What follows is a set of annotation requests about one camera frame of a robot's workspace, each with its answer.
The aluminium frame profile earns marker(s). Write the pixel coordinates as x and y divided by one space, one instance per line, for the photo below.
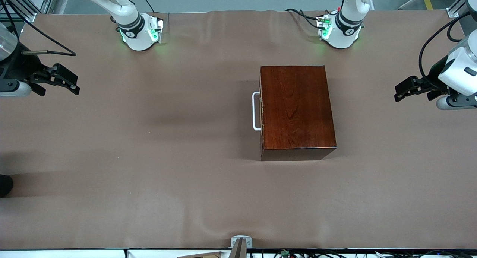
28 14
456 8

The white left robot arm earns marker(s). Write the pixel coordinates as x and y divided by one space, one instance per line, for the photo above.
344 36

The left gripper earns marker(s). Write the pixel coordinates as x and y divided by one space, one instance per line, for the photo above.
432 78

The light wooden drawer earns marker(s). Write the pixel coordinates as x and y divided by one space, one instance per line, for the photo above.
254 112

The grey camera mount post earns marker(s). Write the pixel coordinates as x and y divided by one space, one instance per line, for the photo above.
238 250

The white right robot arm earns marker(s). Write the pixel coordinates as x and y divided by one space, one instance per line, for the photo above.
134 38

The small metal bracket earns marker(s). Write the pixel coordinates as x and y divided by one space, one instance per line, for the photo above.
248 243

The black rounded object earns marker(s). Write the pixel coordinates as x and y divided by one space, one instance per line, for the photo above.
4 185

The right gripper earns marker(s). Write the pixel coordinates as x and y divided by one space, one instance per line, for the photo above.
18 69

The yellow floor tape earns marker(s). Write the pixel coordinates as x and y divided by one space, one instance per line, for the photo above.
428 1

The brown table cover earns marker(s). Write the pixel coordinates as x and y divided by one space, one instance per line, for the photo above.
149 176

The dark brown wooden cabinet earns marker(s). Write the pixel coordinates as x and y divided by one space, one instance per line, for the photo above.
298 109

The thin grey metal rail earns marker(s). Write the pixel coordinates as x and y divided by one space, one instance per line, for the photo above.
413 1

